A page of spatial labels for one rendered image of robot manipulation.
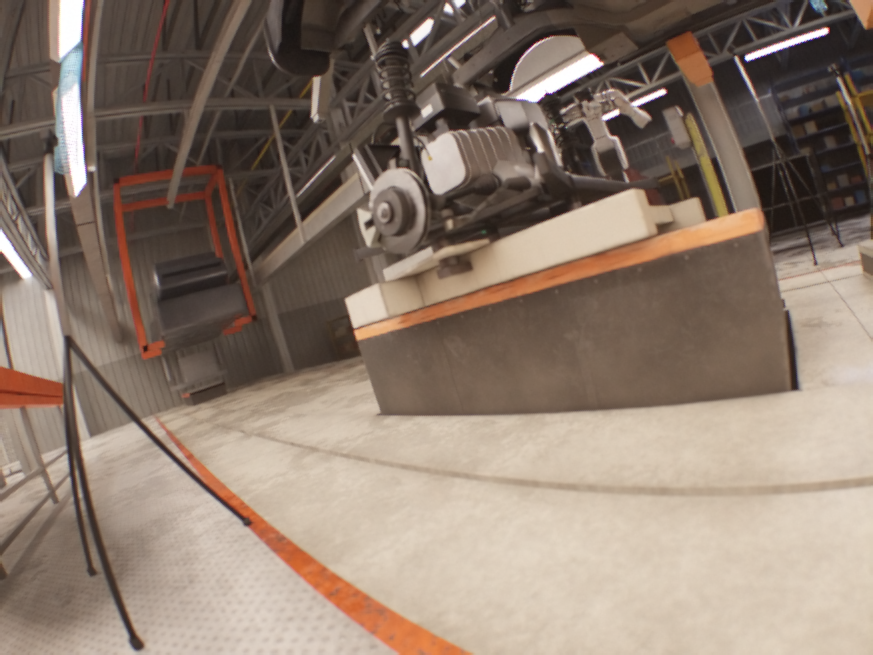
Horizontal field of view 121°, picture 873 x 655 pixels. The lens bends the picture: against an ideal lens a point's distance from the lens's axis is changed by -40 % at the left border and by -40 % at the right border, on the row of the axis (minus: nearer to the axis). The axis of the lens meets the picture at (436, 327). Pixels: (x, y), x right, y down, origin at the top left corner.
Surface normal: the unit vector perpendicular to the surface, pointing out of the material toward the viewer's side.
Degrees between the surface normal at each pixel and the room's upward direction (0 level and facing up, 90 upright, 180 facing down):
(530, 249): 90
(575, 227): 90
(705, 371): 90
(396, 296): 90
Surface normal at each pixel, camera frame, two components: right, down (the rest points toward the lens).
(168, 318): 0.65, -0.16
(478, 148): 0.45, -0.10
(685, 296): -0.70, 0.25
